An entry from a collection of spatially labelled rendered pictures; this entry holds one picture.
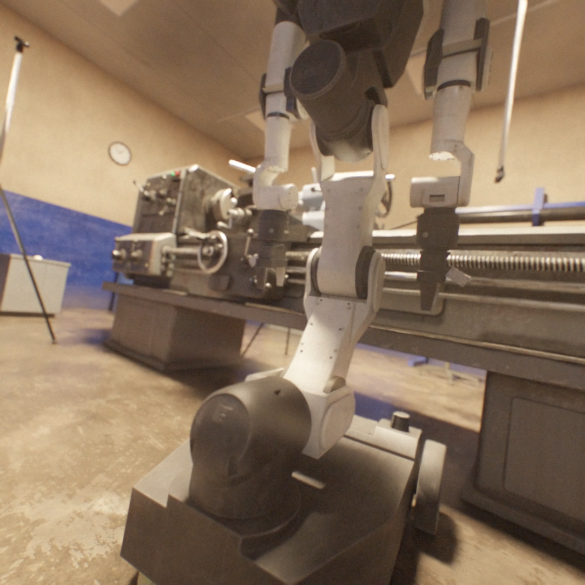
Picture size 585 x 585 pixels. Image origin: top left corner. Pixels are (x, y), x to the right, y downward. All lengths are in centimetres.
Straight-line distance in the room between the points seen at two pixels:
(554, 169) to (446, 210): 409
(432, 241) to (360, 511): 53
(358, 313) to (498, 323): 54
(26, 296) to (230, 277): 268
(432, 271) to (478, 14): 51
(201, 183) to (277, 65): 147
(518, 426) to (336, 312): 64
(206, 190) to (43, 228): 330
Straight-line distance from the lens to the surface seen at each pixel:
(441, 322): 123
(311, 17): 90
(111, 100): 605
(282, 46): 106
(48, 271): 399
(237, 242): 158
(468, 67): 87
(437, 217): 76
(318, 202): 176
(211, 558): 58
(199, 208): 235
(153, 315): 225
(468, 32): 89
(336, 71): 70
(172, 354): 212
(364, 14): 85
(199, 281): 204
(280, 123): 97
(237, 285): 152
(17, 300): 394
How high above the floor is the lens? 50
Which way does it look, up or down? 3 degrees up
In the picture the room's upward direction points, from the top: 9 degrees clockwise
